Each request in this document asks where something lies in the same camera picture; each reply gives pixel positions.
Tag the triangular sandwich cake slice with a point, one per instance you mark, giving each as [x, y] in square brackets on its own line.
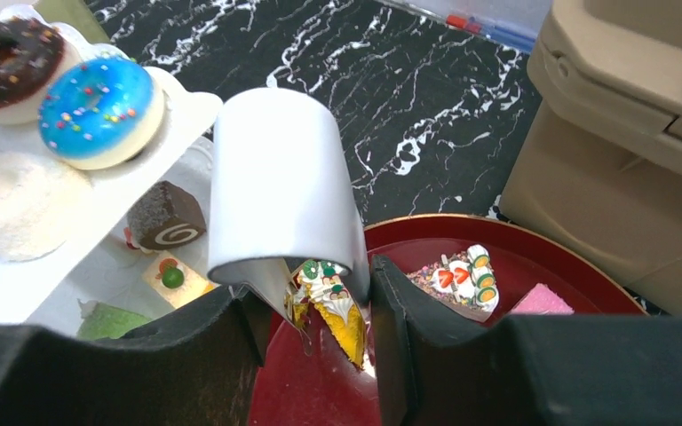
[465, 282]

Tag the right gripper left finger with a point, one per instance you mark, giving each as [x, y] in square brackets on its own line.
[194, 366]

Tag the yellow triangular cake slice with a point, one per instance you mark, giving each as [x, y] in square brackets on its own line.
[318, 285]

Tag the yellow-green cup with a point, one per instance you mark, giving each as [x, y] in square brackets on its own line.
[75, 13]

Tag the beige round macaron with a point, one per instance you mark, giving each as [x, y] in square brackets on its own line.
[41, 200]

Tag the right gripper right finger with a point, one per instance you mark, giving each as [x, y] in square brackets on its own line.
[530, 369]

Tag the blue and red pen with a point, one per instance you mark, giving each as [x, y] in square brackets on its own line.
[472, 25]

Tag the green swirl roll cake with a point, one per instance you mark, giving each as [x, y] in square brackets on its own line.
[100, 320]

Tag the chocolate donut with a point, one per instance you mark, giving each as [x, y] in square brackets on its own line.
[32, 57]

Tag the white three-tier cake stand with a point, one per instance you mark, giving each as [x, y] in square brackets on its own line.
[25, 285]

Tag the pink cake block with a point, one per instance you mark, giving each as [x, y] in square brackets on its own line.
[541, 300]

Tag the chocolate swirl roll cake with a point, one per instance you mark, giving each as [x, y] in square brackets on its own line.
[165, 217]

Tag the silver metal tongs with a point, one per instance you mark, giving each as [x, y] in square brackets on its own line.
[281, 194]

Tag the red round tray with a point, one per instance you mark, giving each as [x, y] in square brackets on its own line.
[325, 388]

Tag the tan plastic toolbox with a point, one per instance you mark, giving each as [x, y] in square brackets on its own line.
[601, 168]

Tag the blue frosted donut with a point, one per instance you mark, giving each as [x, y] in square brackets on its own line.
[101, 113]

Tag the yellow cake with cherry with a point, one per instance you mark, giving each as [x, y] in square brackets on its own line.
[175, 281]

